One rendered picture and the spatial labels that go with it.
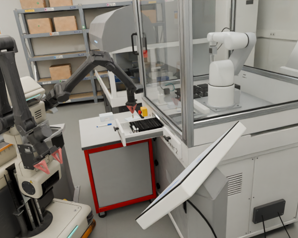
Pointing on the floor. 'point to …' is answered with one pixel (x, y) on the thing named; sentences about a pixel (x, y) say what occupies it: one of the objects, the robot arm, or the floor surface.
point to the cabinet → (246, 187)
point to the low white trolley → (117, 165)
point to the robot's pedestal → (71, 195)
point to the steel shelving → (94, 95)
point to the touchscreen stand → (223, 202)
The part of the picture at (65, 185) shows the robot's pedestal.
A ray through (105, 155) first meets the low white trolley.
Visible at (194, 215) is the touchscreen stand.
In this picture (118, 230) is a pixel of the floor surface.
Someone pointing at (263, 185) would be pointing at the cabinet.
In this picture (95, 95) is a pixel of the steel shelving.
